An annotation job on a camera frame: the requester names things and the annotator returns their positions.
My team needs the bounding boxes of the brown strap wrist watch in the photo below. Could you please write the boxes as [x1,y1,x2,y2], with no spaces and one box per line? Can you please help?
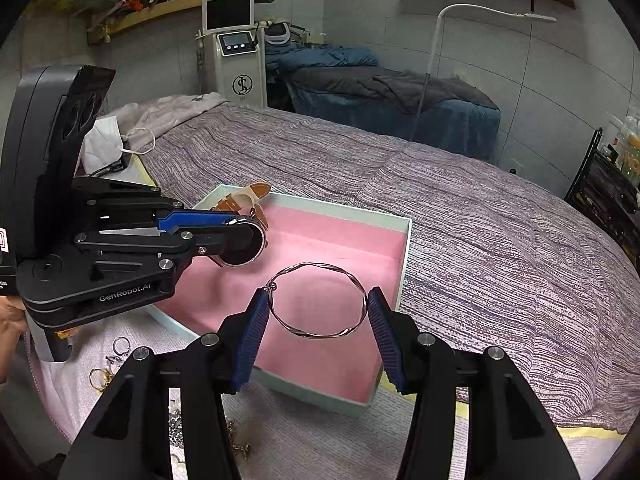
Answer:
[210,182,271,266]

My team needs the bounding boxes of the twisted silver bangle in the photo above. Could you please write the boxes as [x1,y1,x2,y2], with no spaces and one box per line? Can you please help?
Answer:
[264,262,368,339]

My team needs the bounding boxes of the gold ring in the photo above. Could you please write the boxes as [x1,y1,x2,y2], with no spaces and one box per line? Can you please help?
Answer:
[88,366,114,392]

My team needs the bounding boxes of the person's left hand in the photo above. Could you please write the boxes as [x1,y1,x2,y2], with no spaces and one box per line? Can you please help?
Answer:
[0,296,28,385]

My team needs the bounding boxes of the mint box pink lining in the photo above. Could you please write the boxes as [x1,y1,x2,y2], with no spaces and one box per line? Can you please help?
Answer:
[148,193,412,417]

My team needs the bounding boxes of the white face mask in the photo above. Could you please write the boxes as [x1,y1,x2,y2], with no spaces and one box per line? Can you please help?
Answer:
[80,116,156,177]

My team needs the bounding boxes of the white dotted towel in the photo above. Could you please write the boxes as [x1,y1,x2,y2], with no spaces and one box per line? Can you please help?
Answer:
[28,309,639,479]

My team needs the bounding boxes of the beige pink blanket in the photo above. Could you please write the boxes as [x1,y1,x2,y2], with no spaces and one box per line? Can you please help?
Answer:
[105,92,227,155]

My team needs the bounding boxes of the white beauty machine with screens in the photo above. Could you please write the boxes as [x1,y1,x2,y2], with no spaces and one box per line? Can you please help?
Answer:
[196,0,267,107]

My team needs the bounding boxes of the purple woven bedspread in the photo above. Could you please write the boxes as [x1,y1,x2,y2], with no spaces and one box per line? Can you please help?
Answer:
[142,103,639,432]

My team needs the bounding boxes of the blue massage bed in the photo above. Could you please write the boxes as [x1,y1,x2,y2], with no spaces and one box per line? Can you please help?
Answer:
[266,42,501,162]

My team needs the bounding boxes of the black trolley rack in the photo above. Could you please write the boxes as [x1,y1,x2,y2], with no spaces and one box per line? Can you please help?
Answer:
[564,128,639,270]

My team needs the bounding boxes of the white floor lamp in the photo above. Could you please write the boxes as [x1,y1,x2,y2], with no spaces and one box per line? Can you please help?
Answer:
[409,2,558,142]

